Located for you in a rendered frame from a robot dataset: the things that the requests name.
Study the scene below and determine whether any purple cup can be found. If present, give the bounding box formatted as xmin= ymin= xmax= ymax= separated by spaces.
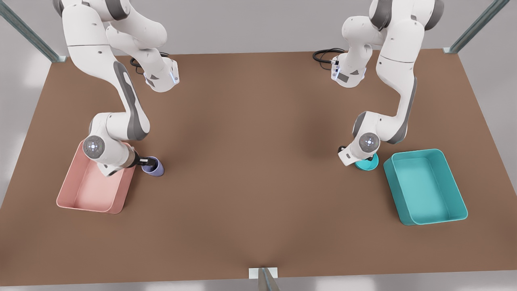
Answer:
xmin=141 ymin=156 xmax=165 ymax=177

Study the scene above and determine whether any teal bowl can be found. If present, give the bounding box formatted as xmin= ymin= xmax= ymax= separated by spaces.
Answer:
xmin=355 ymin=152 xmax=379 ymax=171

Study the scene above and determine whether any pink box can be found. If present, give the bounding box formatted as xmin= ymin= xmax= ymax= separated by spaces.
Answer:
xmin=56 ymin=139 xmax=137 ymax=214

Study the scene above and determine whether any silver frame post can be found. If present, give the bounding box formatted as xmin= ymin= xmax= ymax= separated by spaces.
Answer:
xmin=0 ymin=0 xmax=67 ymax=63
xmin=248 ymin=267 xmax=280 ymax=291
xmin=443 ymin=0 xmax=510 ymax=54

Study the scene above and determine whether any black cable loop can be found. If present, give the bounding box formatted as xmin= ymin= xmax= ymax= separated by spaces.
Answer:
xmin=312 ymin=48 xmax=346 ymax=64
xmin=130 ymin=52 xmax=170 ymax=75

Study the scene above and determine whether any teal box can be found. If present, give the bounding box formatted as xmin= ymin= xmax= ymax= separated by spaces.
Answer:
xmin=383 ymin=149 xmax=468 ymax=226

